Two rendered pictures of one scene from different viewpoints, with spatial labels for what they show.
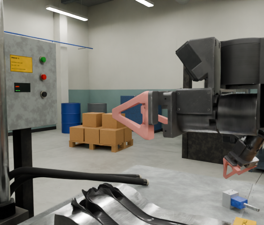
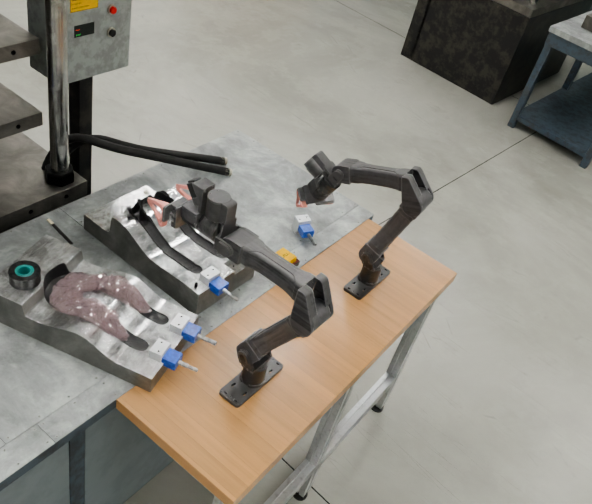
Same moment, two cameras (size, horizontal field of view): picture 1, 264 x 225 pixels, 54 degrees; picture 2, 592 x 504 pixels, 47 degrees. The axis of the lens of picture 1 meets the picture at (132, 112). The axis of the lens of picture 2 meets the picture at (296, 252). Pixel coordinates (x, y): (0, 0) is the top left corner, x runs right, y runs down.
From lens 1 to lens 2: 141 cm
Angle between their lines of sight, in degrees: 35
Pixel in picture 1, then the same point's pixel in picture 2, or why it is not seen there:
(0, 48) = (63, 17)
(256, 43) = (218, 205)
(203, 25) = not seen: outside the picture
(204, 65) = (197, 200)
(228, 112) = (203, 229)
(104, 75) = not seen: outside the picture
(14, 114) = (72, 64)
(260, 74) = (219, 218)
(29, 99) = (92, 42)
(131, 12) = not seen: outside the picture
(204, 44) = (199, 190)
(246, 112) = (209, 233)
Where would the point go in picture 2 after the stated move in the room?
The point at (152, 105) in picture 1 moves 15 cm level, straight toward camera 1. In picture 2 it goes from (164, 213) to (140, 250)
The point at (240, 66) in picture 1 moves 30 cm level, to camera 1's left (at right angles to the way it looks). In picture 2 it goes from (209, 212) to (85, 181)
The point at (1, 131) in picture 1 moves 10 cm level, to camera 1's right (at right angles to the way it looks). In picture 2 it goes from (61, 104) to (92, 112)
